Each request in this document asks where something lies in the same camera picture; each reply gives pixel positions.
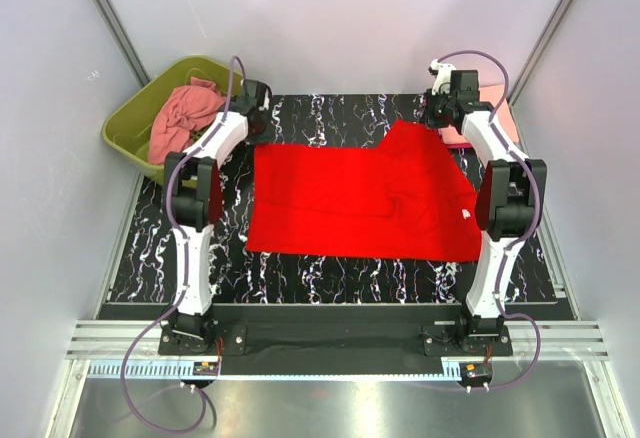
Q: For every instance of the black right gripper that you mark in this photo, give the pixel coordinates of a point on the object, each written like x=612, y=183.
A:
x=432, y=115

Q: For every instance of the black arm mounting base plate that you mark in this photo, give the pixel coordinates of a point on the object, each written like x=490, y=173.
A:
x=406, y=354

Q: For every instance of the red t shirt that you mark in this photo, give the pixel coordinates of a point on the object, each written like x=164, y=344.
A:
x=404, y=199

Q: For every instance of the left aluminium frame post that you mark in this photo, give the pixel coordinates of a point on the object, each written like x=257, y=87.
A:
x=123, y=42

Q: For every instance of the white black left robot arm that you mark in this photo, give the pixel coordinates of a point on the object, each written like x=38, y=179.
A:
x=193, y=202

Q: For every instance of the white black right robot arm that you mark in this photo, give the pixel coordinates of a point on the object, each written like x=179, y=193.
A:
x=508, y=206

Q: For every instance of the aluminium front rail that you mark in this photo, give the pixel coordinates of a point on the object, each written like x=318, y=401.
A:
x=109, y=339

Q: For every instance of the folded magenta t shirt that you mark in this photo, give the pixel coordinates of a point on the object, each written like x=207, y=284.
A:
x=456, y=146

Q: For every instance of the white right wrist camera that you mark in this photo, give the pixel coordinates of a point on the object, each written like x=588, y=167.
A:
x=441, y=71

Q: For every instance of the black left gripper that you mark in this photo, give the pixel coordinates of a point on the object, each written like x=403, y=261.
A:
x=261, y=131

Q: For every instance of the olive green plastic basket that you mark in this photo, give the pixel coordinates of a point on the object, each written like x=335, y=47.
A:
x=128, y=130

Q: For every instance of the right aluminium frame post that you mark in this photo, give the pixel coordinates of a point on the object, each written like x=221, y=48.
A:
x=545, y=39

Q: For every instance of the white slotted cable duct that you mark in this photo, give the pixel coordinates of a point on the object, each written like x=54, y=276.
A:
x=198, y=370

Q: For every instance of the crumpled salmon pink t shirt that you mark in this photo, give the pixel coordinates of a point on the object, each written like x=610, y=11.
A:
x=189, y=109

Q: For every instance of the aluminium frame post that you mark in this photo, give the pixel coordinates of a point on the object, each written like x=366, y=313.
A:
x=545, y=39
x=123, y=42

